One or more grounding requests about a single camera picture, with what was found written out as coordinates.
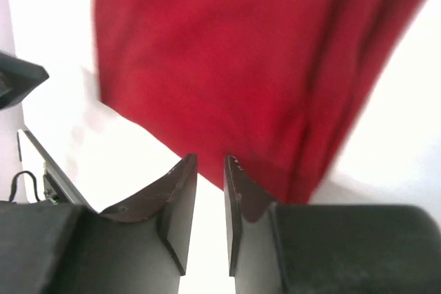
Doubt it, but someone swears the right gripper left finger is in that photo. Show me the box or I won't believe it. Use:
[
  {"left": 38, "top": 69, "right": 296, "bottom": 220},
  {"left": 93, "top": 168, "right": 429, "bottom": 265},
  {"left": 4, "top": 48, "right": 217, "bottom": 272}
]
[{"left": 1, "top": 154, "right": 197, "bottom": 293}]

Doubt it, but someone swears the red t shirt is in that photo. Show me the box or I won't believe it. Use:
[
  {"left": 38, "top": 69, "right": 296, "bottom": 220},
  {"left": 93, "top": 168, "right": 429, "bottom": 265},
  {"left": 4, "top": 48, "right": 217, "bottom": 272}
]
[{"left": 94, "top": 0, "right": 423, "bottom": 204}]

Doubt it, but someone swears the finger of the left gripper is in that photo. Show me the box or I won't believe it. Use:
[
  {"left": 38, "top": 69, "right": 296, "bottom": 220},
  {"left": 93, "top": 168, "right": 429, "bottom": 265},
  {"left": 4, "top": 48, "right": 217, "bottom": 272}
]
[{"left": 0, "top": 52, "right": 49, "bottom": 110}]

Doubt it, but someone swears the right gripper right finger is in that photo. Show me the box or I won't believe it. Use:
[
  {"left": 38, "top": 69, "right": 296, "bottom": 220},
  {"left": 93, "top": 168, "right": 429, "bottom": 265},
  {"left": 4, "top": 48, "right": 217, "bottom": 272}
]
[{"left": 224, "top": 156, "right": 440, "bottom": 293}]

